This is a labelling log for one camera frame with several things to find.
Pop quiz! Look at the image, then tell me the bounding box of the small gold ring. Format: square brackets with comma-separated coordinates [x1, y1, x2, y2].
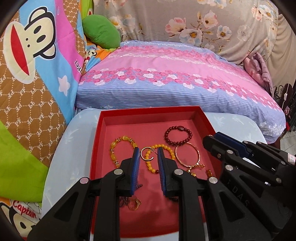
[127, 197, 142, 212]

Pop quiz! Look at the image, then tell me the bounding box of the dark red bead bracelet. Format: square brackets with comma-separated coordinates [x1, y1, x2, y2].
[164, 125, 193, 147]

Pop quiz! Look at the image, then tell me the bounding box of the yellow bead bracelet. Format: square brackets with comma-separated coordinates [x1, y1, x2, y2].
[144, 143, 177, 174]

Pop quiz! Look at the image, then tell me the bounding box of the gold hoop earring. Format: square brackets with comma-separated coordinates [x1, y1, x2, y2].
[140, 147, 154, 162]

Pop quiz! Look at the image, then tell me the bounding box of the thin gold bangle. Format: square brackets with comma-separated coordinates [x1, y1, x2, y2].
[174, 142, 201, 169]

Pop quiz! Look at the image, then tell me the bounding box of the red cardboard tray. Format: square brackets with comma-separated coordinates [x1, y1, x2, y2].
[90, 106, 222, 238]

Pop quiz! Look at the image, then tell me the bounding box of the light blue palm tablecloth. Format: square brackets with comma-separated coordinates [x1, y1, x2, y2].
[41, 108, 268, 241]

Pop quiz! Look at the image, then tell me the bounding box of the pink folded cloth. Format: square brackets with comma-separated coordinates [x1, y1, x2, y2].
[243, 52, 274, 98]

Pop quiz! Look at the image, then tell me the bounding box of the pink and blue pillow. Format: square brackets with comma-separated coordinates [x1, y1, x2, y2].
[75, 41, 286, 143]

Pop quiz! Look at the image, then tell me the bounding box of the grey floral blanket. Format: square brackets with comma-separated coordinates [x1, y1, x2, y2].
[93, 0, 295, 87]

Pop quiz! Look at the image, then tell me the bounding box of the cartoon monkey quilt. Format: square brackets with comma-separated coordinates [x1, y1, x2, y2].
[0, 0, 121, 239]

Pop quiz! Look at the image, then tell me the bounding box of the green cushion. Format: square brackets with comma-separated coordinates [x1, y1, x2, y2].
[82, 15, 121, 49]

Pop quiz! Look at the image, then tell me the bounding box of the amber bead bracelet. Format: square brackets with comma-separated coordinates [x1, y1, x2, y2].
[109, 135, 139, 169]

